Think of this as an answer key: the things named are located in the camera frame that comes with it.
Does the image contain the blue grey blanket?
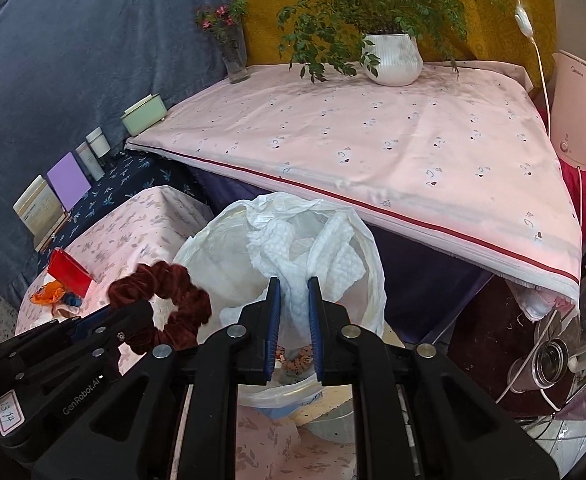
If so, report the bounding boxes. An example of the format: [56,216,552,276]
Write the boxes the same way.
[0,0,246,306]

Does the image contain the white jar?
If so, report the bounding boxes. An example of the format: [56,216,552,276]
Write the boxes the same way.
[86,127,111,158]

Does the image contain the green plant in white pot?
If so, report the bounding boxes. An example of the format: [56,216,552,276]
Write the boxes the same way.
[240,0,508,87]

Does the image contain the beige book on stand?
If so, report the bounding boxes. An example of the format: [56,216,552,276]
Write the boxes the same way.
[13,175,66,238]

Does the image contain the dark purple cloth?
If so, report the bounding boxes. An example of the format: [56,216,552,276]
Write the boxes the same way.
[185,165,494,346]

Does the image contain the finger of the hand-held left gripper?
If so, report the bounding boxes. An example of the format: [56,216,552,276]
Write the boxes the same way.
[0,306,112,378]
[8,301,154,388]

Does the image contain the dark red velvet scrunchie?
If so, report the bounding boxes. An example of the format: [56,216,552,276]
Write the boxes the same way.
[109,261,212,356]

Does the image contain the yellow cloth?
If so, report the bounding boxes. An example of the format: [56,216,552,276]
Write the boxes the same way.
[218,0,558,91]

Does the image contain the white embossed tissue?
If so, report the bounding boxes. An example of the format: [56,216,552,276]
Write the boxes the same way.
[219,210,367,333]

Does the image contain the pale green box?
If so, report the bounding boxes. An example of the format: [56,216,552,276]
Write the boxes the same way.
[121,94,168,137]

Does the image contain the red paper box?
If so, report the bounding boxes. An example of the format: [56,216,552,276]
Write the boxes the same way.
[48,249,94,296]

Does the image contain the pink sheet with red stripe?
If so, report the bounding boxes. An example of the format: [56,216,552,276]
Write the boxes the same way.
[125,62,584,321]

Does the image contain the pink appliance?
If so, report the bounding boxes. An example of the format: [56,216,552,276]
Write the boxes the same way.
[548,50,586,171]

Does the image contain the white cable with switch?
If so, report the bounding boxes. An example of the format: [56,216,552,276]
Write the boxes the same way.
[505,0,586,281]

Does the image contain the pink rabbit print tablecloth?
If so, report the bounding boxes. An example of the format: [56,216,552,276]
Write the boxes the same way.
[15,185,358,480]

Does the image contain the white bottle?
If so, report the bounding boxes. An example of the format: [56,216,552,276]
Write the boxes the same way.
[75,142,104,182]

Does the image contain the clear glass jar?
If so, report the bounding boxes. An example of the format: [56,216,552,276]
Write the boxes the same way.
[507,335,581,396]

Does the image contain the navy floral cloth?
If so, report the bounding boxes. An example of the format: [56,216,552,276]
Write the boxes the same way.
[48,150,208,251]

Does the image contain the bin with white plastic bag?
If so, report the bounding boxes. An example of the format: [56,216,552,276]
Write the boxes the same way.
[173,192,386,418]

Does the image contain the orange plastic wrapper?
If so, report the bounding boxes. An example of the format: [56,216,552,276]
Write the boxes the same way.
[30,280,67,306]

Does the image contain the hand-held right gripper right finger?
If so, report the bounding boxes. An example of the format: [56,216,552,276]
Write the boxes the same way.
[307,276,558,480]

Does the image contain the beige polka dot scrunchie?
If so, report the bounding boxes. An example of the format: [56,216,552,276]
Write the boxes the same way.
[282,344,320,377]

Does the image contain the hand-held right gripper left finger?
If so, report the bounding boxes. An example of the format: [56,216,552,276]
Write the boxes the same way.
[30,276,282,480]

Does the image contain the purple card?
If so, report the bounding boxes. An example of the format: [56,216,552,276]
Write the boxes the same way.
[46,152,92,213]

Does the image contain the glass vase with pink flowers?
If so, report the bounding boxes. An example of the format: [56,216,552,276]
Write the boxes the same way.
[195,2,251,85]

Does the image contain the metal bowl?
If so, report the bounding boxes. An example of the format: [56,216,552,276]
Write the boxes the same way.
[300,400,354,445]

